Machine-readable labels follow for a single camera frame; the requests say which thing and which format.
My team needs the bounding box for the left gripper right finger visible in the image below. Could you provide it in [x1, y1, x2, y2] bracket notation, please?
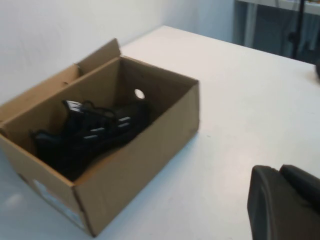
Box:
[278, 163, 320, 222]

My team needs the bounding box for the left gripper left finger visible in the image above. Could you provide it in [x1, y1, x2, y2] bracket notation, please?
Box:
[246, 164, 320, 240]

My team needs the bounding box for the black sneaker shoe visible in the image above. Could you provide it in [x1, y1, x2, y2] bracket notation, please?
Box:
[29, 98, 150, 181]

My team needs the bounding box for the brown cardboard shoe box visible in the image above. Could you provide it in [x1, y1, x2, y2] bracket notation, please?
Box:
[0, 37, 201, 237]

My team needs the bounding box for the grey background cabinet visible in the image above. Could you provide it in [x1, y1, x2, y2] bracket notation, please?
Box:
[233, 0, 320, 65]

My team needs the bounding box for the black stand pole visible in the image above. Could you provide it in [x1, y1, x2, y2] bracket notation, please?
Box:
[287, 0, 306, 60]

